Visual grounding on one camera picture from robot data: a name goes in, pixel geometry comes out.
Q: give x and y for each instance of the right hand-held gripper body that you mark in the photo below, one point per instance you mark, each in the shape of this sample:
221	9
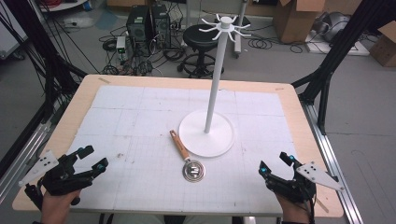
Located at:
299	188

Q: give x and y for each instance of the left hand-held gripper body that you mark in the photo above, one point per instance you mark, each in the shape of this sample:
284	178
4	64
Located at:
63	180

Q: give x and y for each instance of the person's right hand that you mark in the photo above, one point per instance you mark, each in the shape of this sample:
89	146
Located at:
295	213

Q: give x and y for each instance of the person's left hand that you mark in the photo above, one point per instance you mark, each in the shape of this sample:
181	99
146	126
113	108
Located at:
57	208

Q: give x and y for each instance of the white grid mat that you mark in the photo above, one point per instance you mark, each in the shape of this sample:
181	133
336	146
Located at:
140	124

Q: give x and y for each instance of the white hook stand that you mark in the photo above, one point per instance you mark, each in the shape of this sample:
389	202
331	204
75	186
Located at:
213	93

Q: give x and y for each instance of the small silver power box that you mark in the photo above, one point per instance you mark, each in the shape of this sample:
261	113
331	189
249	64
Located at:
120	43

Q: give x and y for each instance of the white flat board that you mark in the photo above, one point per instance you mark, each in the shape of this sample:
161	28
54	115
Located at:
358	49

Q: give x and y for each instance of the black computer tower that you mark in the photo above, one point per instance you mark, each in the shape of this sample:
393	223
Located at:
137	25
160	25

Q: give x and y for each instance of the large cardboard box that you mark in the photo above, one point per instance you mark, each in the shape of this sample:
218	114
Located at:
295	21

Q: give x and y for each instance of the grey round appliance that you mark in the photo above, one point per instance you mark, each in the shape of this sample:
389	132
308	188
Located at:
334	25

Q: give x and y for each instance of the small cardboard box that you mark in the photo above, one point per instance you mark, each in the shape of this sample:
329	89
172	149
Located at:
386	49

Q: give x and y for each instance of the white round table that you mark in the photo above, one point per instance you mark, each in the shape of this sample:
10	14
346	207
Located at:
62	4

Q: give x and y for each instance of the black round stool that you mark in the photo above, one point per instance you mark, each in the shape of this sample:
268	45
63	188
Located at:
196	37

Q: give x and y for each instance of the aluminium rail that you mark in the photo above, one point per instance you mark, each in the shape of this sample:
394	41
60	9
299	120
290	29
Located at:
18	165
330	155

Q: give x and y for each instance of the black metal frame post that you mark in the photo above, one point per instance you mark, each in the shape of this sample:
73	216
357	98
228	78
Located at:
51	71
339	43

